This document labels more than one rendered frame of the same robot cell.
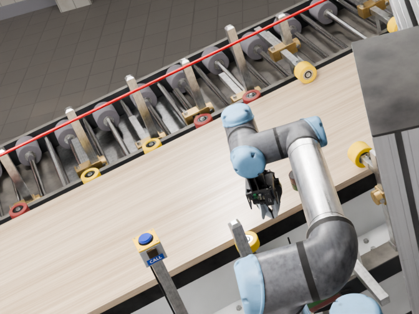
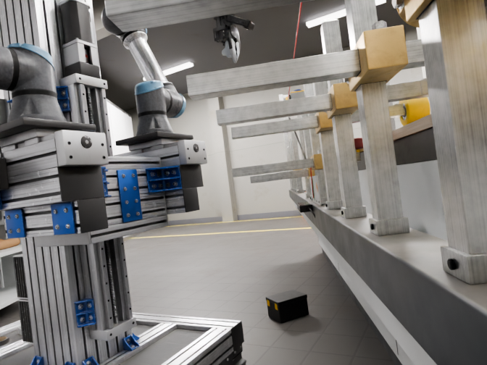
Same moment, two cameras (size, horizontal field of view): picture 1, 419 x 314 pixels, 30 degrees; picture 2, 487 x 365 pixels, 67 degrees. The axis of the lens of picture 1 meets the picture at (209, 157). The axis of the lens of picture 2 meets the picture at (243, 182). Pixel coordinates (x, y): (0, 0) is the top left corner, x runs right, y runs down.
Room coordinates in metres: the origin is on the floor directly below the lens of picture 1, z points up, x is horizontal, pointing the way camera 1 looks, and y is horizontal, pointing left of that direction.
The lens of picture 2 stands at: (1.89, -1.56, 0.79)
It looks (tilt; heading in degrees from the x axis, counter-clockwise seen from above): 1 degrees up; 104
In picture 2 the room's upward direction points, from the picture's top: 7 degrees counter-clockwise
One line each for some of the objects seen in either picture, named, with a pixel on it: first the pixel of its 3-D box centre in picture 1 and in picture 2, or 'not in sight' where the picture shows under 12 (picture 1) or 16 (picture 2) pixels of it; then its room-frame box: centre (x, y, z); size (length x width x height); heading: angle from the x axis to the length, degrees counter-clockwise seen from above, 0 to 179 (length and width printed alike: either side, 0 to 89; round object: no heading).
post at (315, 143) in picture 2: not in sight; (317, 145); (1.85, -0.24, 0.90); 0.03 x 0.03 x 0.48; 9
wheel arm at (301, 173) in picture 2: not in sight; (302, 174); (1.77, -0.04, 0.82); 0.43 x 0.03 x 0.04; 9
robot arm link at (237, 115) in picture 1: (241, 129); not in sight; (1.54, -0.09, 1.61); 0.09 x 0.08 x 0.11; 172
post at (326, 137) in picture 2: (389, 205); (327, 143); (1.88, -0.49, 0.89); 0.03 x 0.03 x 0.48; 9
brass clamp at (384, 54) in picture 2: not in sight; (372, 64); (1.96, -1.01, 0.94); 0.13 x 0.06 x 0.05; 99
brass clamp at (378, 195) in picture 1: (392, 189); (325, 122); (1.89, -0.51, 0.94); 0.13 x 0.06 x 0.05; 99
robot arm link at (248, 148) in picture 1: (254, 151); not in sight; (1.44, -0.10, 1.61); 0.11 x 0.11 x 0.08; 82
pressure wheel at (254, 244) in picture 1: (250, 250); not in sight; (1.96, -0.01, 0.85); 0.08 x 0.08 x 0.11
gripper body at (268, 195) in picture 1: (258, 179); (226, 27); (1.54, -0.09, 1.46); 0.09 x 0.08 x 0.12; 165
